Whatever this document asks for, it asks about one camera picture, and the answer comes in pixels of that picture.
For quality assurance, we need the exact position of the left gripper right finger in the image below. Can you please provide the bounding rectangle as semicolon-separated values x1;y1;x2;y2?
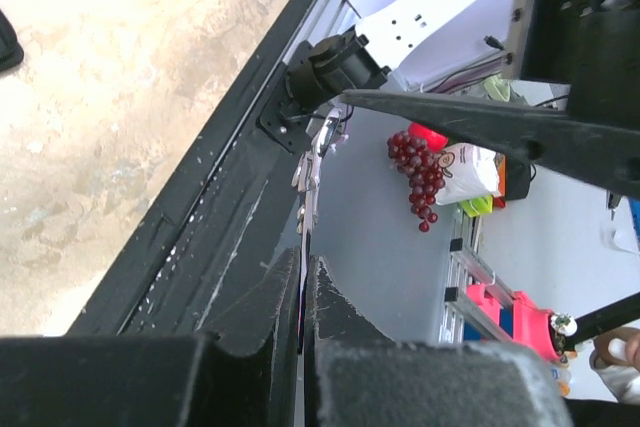
304;257;572;426

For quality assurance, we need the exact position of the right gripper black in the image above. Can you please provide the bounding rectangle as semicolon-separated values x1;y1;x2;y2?
340;0;639;197

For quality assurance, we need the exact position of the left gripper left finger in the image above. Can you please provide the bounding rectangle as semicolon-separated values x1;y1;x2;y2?
1;248;300;426

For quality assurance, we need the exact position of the black zip tool case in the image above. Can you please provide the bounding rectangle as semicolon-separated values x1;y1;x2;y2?
0;11;24;73

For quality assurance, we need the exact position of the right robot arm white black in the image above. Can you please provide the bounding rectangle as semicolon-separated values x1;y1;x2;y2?
288;0;639;198

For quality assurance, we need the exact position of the black small box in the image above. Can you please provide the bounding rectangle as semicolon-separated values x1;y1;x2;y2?
504;158;532;202

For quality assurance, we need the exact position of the white printed bag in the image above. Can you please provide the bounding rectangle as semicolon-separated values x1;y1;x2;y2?
436;143;506;205

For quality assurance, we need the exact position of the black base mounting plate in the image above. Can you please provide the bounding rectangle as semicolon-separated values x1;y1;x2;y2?
67;0;314;335

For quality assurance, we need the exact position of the red apple toy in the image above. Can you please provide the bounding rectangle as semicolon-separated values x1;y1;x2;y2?
408;122;448;152

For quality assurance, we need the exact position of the pink plastic object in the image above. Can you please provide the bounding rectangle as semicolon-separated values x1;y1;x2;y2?
466;283;565;362

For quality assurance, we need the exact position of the red grape bunch toy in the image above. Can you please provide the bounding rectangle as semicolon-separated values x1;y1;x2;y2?
387;131;446;233

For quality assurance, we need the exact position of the aluminium frame rail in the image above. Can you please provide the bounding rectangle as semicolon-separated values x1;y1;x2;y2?
282;0;360;65

